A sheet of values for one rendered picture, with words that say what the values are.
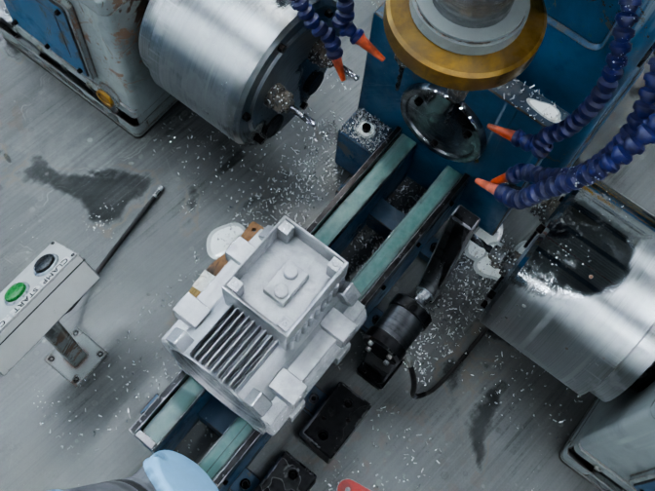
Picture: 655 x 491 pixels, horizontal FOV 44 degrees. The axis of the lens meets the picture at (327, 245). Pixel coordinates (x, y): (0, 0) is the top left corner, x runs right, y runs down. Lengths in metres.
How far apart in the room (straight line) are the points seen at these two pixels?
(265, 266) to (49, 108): 0.65
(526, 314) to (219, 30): 0.55
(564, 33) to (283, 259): 0.49
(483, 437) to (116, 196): 0.72
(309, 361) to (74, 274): 0.32
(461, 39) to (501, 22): 0.05
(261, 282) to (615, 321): 0.43
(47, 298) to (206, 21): 0.42
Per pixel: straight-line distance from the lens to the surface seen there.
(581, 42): 1.18
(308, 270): 1.01
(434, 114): 1.23
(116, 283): 1.36
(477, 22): 0.90
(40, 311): 1.08
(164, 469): 0.76
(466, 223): 0.91
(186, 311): 1.04
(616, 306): 1.04
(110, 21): 1.22
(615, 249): 1.05
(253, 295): 1.00
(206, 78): 1.16
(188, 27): 1.16
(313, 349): 1.03
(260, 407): 0.99
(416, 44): 0.91
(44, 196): 1.45
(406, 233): 1.26
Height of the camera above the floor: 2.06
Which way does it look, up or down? 67 degrees down
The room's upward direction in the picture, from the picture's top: 8 degrees clockwise
